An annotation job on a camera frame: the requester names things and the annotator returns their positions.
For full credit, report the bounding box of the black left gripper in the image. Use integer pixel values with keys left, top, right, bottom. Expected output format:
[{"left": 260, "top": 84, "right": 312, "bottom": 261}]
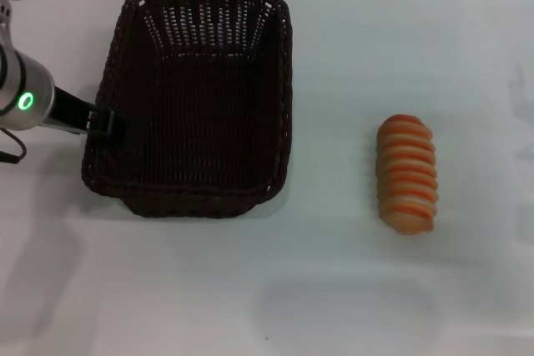
[{"left": 41, "top": 86, "right": 128, "bottom": 143}]

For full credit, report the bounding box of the dark brown woven basket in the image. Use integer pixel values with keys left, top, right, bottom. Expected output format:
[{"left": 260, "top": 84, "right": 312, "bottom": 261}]
[{"left": 80, "top": 0, "right": 295, "bottom": 219}]

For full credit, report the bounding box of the orange striped bread loaf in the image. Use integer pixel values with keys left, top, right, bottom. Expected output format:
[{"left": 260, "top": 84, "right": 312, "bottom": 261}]
[{"left": 375, "top": 113, "right": 439, "bottom": 235}]

